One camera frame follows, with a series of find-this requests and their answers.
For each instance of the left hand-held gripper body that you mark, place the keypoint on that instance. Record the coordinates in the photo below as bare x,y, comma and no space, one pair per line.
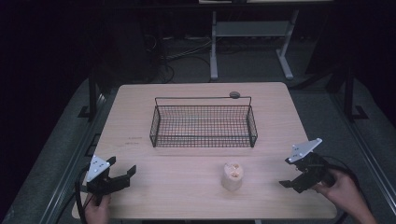
104,184

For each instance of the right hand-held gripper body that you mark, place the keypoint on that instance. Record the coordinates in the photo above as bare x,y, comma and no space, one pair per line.
313,171

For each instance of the person's left hand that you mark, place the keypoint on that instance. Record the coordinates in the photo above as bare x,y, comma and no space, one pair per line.
97,214

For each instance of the person's right hand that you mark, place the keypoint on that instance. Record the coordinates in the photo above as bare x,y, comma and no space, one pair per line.
342,189

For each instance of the small beige cup object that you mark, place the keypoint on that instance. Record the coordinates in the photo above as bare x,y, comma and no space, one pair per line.
232,179

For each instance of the black metal stand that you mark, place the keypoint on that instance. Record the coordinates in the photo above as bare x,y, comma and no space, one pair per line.
349,93
92,93

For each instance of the small grey round stone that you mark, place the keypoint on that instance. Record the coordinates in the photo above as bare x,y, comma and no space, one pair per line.
234,95

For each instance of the metal floor rail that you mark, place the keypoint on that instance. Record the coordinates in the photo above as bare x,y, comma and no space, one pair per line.
367,152
67,174

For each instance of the white metal table frame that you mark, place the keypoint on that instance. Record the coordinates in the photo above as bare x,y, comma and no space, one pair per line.
249,28

